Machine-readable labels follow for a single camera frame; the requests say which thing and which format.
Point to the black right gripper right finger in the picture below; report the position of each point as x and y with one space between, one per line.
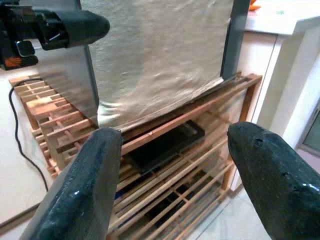
280 185

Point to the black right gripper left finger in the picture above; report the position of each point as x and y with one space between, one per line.
80 190

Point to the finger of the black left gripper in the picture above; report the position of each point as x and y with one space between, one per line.
85 27

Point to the grey mini fridge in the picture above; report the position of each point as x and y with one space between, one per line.
72 82

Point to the crinkled beige cloth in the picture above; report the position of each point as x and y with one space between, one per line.
155 62

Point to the black flat box with label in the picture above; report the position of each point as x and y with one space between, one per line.
165 150

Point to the white side cabinet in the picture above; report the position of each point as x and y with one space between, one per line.
280 87

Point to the wooden slatted rack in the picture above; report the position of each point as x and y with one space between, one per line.
187 116

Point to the small orange object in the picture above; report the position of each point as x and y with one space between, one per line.
255 4

